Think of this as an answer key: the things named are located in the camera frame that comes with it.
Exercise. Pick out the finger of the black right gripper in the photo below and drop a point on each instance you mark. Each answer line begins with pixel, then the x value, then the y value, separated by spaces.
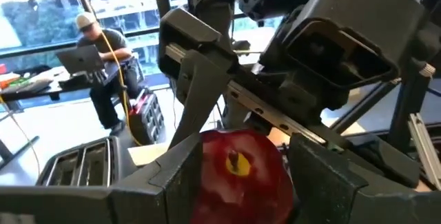
pixel 386 162
pixel 200 96

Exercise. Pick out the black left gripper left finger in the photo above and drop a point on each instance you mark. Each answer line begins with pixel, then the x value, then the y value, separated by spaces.
pixel 138 203

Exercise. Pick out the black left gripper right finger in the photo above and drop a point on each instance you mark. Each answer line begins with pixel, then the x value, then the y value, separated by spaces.
pixel 330 196

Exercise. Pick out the red apple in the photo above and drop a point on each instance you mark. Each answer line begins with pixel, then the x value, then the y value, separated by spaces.
pixel 241 189

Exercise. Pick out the black toaster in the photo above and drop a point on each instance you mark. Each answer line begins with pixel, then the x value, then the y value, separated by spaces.
pixel 115 169

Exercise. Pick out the black and red case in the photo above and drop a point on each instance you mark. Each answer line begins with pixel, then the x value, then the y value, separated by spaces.
pixel 148 120

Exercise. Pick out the person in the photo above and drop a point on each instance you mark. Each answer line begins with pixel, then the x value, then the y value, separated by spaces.
pixel 103 100

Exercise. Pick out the grey laptop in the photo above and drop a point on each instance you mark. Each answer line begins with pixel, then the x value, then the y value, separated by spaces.
pixel 81 58

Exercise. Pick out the black metal stand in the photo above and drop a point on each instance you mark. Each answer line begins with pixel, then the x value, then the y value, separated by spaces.
pixel 20 150

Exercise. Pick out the black desk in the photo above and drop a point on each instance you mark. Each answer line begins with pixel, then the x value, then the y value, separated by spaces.
pixel 41 91

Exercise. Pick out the grey keyboard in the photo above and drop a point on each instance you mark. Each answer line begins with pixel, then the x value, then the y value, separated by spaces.
pixel 27 86

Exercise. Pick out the aluminium extrusion rail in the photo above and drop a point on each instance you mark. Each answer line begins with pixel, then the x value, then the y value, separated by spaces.
pixel 425 148

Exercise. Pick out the black diagonal frame strut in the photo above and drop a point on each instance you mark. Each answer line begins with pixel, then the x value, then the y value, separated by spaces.
pixel 361 108

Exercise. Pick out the black vertical rig post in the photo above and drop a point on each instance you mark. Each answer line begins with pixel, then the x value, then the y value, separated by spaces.
pixel 410 107

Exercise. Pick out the right wrist camera housing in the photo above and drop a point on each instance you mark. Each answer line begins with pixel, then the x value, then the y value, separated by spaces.
pixel 344 7

